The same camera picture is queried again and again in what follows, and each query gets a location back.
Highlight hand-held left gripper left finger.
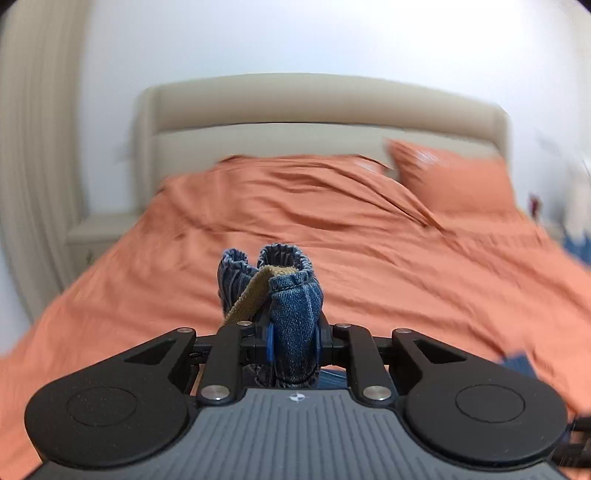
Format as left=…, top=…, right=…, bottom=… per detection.
left=124, top=322, right=277, bottom=407

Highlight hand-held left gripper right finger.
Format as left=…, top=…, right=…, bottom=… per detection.
left=318, top=323, right=467, bottom=405

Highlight blue denim pants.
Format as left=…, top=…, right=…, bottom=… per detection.
left=217, top=242, right=539, bottom=391

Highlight orange duvet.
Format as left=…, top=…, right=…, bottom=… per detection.
left=0, top=154, right=591, bottom=476

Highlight orange pillow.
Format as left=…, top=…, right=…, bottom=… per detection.
left=388, top=138, right=518, bottom=215
left=344, top=154, right=393, bottom=176

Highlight beige nightstand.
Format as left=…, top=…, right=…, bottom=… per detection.
left=65, top=215, right=139, bottom=266

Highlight beige upholstered headboard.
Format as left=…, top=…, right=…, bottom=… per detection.
left=134, top=74, right=511, bottom=208

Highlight white alpaca plush toy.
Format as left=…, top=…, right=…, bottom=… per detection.
left=566, top=157, right=591, bottom=264

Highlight beige curtain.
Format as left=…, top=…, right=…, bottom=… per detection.
left=0, top=9, right=93, bottom=324

